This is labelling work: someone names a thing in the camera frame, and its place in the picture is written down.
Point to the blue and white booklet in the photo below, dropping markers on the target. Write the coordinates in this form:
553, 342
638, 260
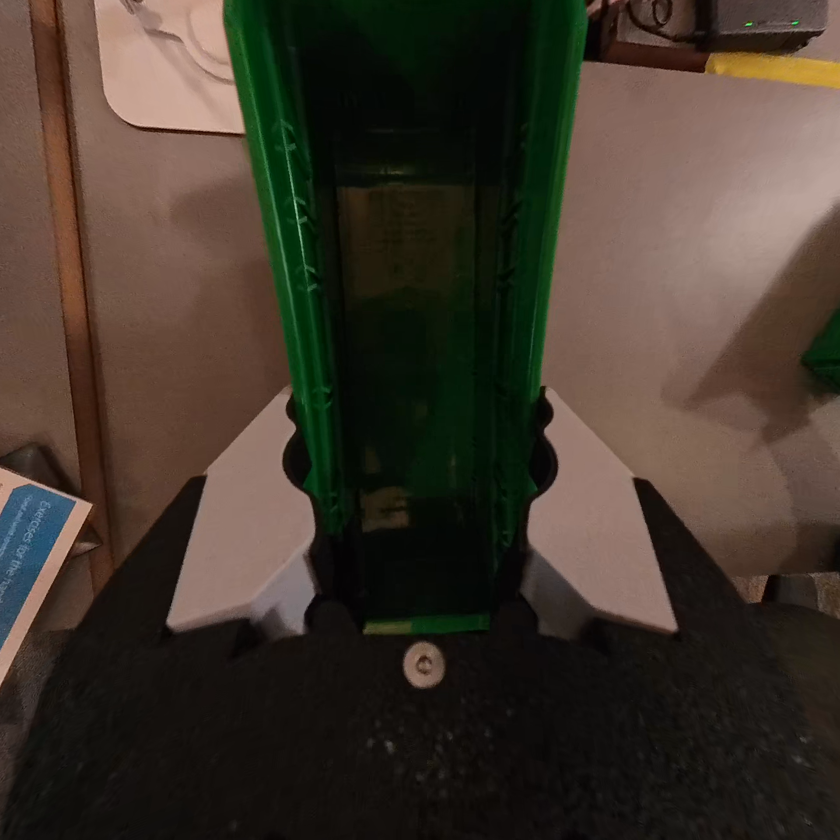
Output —
39, 558

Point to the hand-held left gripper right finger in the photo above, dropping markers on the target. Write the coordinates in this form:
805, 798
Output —
597, 538

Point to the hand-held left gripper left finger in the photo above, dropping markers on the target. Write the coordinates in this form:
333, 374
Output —
243, 538

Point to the yellow tape strip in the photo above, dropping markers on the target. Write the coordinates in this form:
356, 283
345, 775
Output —
774, 69

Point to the white stand base board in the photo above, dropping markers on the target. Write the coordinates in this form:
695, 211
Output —
157, 92

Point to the green plastic bin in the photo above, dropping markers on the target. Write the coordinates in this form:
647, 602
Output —
823, 361
407, 262

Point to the white round pad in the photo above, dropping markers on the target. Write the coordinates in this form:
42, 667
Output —
210, 46

